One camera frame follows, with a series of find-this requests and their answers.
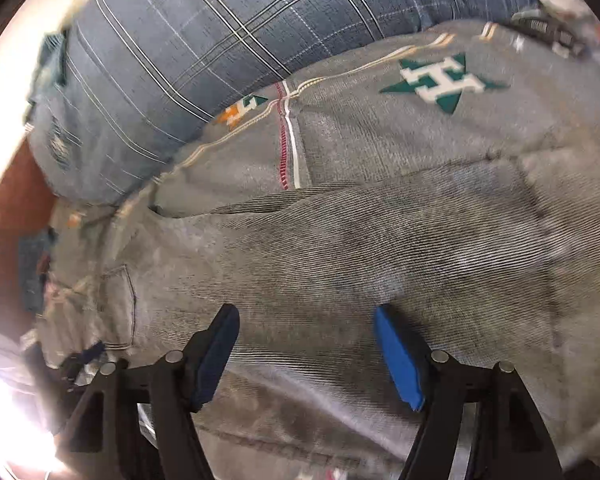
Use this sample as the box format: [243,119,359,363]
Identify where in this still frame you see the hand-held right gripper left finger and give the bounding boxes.
[60,304,241,480]

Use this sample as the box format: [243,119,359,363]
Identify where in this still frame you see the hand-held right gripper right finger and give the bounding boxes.
[374,304,564,480]

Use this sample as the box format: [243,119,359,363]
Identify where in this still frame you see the grey denim pants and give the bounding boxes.
[42,145,600,468]

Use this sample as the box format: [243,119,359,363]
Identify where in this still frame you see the dark blue cloth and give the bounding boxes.
[16,229,57,313]

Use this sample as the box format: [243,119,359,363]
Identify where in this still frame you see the grey star print bed sheet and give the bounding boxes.
[152,19,600,206]

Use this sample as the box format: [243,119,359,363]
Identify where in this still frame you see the brown wooden board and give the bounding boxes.
[0,137,58,243]

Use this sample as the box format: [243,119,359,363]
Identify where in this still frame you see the blue plaid pillow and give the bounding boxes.
[29,0,537,207]

